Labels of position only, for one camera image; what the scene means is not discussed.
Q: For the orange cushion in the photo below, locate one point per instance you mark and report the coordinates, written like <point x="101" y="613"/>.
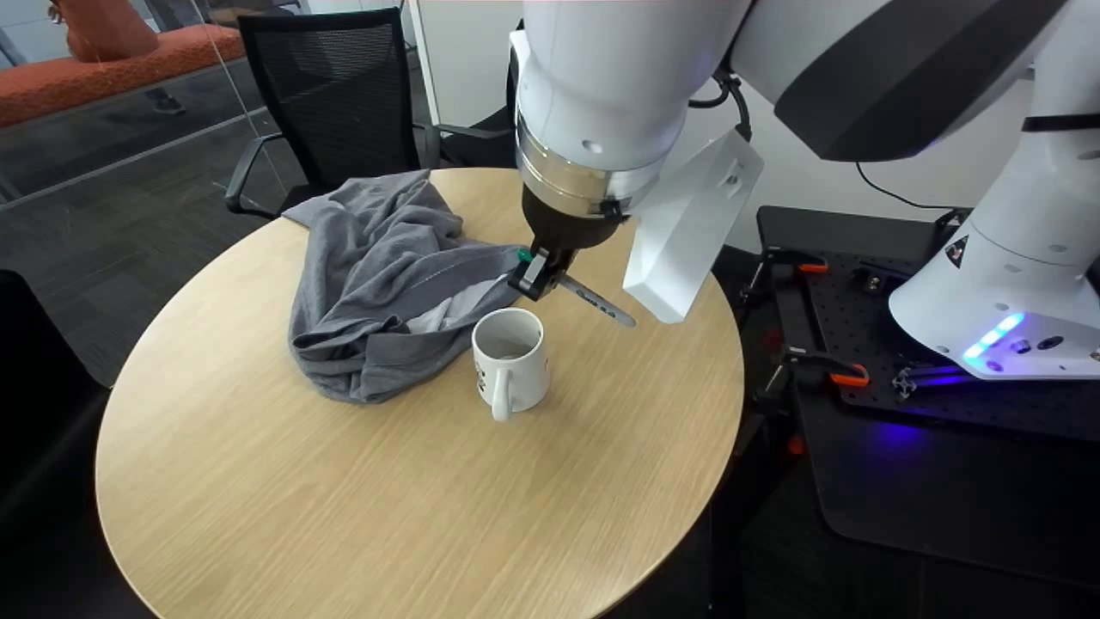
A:
<point x="104" y="28"/>

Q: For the orange sofa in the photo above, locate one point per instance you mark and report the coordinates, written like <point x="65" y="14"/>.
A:
<point x="104" y="73"/>

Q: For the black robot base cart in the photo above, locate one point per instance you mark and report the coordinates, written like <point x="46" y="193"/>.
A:
<point x="938" y="483"/>

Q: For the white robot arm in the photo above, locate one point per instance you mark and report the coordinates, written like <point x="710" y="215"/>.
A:
<point x="641" y="71"/>

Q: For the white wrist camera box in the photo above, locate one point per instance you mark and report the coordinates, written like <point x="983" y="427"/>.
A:
<point x="690" y="230"/>

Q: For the white ceramic mug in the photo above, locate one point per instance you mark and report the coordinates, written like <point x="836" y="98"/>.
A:
<point x="509" y="368"/>

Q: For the black mesh office chair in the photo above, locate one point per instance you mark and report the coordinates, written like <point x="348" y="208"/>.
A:
<point x="474" y="144"/>
<point x="337" y="98"/>

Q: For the green capped grey marker pen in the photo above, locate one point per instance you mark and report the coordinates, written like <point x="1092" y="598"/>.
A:
<point x="601" y="304"/>

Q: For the grey cloth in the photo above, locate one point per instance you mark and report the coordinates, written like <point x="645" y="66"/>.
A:
<point x="378" y="287"/>

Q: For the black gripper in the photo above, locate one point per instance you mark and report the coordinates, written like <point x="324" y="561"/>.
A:
<point x="567" y="226"/>

